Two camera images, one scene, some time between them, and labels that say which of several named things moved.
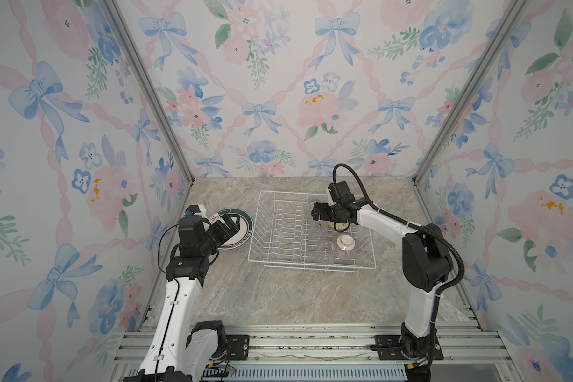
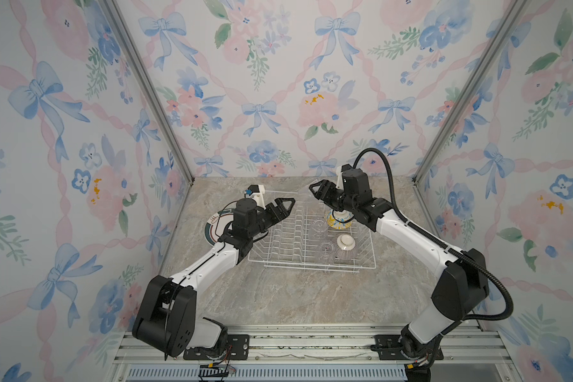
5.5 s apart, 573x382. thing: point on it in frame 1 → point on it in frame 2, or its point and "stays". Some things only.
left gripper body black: x=216 y=236 → x=261 y=226
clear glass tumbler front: x=325 y=249 stays
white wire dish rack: x=286 y=235 stays
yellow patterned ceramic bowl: x=341 y=227 stays
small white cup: x=345 y=249 stays
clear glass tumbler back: x=309 y=210 → x=316 y=188
